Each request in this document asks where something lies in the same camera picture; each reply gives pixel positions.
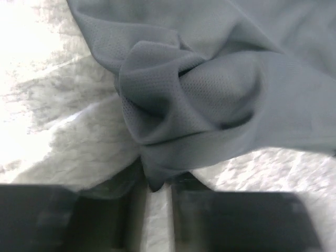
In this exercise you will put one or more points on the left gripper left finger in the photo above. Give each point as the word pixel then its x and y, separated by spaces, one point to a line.
pixel 106 217

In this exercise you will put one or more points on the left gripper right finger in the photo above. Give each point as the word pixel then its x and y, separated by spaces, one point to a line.
pixel 209 220

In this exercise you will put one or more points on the dark grey t shirt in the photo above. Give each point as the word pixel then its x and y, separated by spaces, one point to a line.
pixel 206 81

